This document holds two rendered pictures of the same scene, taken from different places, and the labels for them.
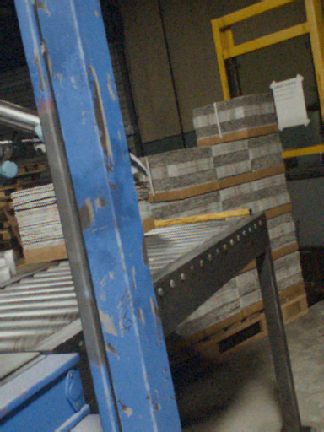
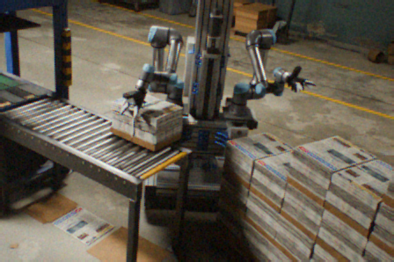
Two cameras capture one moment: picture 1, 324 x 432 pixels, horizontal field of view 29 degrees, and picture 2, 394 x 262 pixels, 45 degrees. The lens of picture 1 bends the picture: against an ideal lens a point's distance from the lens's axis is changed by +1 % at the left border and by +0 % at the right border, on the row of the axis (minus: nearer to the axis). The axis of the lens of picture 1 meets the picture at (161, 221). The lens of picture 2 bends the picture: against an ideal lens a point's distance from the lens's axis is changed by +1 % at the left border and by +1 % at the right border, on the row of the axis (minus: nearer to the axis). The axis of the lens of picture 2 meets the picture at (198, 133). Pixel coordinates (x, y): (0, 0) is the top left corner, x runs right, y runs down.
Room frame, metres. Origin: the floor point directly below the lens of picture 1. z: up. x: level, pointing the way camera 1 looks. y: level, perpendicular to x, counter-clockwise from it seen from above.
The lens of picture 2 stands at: (2.68, -2.56, 2.24)
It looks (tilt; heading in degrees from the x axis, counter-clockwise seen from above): 26 degrees down; 96
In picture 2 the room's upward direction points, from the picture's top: 7 degrees clockwise
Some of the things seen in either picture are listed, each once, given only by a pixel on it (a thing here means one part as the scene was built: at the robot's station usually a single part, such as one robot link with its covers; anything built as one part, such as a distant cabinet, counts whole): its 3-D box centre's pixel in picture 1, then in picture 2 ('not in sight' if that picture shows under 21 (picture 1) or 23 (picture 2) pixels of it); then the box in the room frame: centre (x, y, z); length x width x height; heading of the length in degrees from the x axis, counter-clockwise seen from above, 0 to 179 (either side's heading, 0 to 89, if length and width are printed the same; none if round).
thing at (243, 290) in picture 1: (170, 283); (295, 230); (3.10, 0.01, 0.42); 1.17 x 0.39 x 0.83; 133
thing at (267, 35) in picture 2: not in sight; (259, 65); (2.71, 0.92, 1.19); 0.15 x 0.12 x 0.55; 37
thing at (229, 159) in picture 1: (207, 168); (372, 196); (3.39, -0.30, 0.95); 0.38 x 0.29 x 0.23; 43
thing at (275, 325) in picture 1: (278, 342); (132, 245); (2.12, -0.33, 0.34); 0.06 x 0.06 x 0.68; 65
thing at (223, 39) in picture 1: (242, 153); not in sight; (4.13, -0.61, 0.97); 0.09 x 0.09 x 1.75; 43
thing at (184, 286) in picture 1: (196, 277); (57, 151); (1.54, -0.06, 0.74); 1.34 x 0.05 x 0.12; 155
